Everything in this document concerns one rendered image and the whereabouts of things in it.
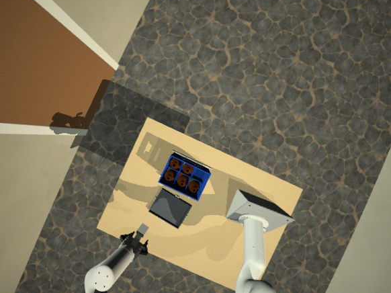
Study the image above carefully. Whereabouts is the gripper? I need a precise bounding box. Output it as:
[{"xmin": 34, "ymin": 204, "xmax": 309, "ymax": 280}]
[{"xmin": 120, "ymin": 231, "xmax": 148, "ymax": 262}]

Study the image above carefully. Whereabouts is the dark blue crate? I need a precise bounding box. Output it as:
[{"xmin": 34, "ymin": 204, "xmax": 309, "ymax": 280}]
[{"xmin": 158, "ymin": 153, "xmax": 209, "ymax": 199}]

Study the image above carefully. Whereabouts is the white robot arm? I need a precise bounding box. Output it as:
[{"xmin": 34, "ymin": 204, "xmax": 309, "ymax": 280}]
[{"xmin": 85, "ymin": 214, "xmax": 276, "ymax": 293}]

